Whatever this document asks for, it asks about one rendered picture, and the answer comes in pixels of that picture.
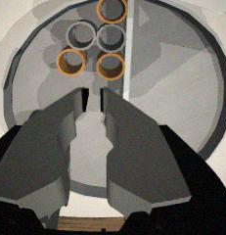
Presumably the bronze bushing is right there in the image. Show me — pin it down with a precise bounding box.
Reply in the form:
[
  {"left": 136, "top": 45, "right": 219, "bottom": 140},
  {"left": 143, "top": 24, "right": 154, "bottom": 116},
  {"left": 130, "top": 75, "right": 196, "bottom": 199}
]
[
  {"left": 96, "top": 50, "right": 125, "bottom": 80},
  {"left": 57, "top": 46, "right": 87, "bottom": 76},
  {"left": 97, "top": 0, "right": 128, "bottom": 24}
]

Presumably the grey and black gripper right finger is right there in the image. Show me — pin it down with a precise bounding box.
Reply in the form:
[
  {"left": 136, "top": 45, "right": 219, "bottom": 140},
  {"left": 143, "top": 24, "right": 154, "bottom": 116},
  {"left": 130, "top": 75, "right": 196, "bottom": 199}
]
[{"left": 100, "top": 87, "right": 226, "bottom": 235}]

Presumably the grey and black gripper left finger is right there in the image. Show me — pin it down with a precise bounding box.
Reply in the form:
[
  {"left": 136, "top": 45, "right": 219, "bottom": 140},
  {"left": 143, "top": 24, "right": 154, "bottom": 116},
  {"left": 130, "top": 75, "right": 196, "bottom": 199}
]
[{"left": 0, "top": 87, "right": 89, "bottom": 229}]

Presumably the grey metal ring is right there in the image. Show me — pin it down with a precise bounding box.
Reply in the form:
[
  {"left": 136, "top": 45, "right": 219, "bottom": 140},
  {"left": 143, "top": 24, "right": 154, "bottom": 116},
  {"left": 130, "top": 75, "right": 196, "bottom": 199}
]
[
  {"left": 29, "top": 110, "right": 42, "bottom": 118},
  {"left": 96, "top": 23, "right": 127, "bottom": 53},
  {"left": 66, "top": 20, "right": 97, "bottom": 51}
]

